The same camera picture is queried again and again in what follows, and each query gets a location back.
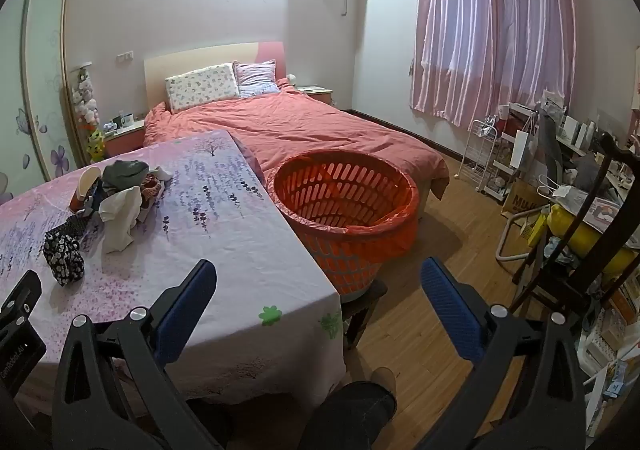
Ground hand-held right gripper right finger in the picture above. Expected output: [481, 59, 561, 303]
[420, 257, 588, 450]

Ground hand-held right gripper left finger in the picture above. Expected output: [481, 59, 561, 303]
[52, 259, 236, 450]

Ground orange plastic basket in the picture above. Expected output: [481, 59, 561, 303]
[272, 150, 420, 303]

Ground brown plaid cloth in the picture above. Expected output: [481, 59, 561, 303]
[140, 177, 166, 208]

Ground black dotted cloth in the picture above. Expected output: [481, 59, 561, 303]
[65, 215, 96, 238]

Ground pink floral tablecloth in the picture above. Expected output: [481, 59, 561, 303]
[0, 130, 347, 411]

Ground black floral pouch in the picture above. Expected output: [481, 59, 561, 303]
[42, 229, 86, 287]

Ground dark wooden chair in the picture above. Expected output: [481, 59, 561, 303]
[510, 130, 640, 331]

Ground person's leg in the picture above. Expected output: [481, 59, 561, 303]
[300, 367, 398, 450]

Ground yellow bag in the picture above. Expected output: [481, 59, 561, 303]
[547, 203, 640, 276]

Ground grey crumpled cloth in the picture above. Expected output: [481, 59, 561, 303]
[102, 160, 151, 191]

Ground cluttered white shelf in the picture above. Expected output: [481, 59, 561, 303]
[575, 290, 640, 431]

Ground white paper bag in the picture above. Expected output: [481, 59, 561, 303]
[510, 127, 538, 173]

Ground pink nightstand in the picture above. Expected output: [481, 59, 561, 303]
[102, 120, 147, 158]
[295, 85, 335, 106]

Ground yellow green plush toy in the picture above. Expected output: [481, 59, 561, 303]
[86, 127, 107, 162]

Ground bed with salmon duvet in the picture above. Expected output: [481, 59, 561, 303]
[143, 75, 451, 226]

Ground white floral pillow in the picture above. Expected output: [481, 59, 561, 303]
[165, 63, 241, 112]

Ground hanging plush toys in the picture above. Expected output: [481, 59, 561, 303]
[70, 65, 101, 126]

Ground pink striped pillow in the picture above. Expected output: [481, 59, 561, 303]
[232, 59, 281, 98]

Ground beige and pink headboard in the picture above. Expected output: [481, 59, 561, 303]
[144, 41, 288, 113]

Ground flower-print sliding wardrobe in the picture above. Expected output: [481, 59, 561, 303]
[0, 0, 81, 206]

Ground pink striped curtain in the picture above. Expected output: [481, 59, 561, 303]
[409, 0, 581, 126]

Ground white tube frame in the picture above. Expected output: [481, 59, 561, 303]
[495, 207, 551, 261]

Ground white wire rack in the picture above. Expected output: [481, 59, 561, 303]
[457, 117, 501, 193]

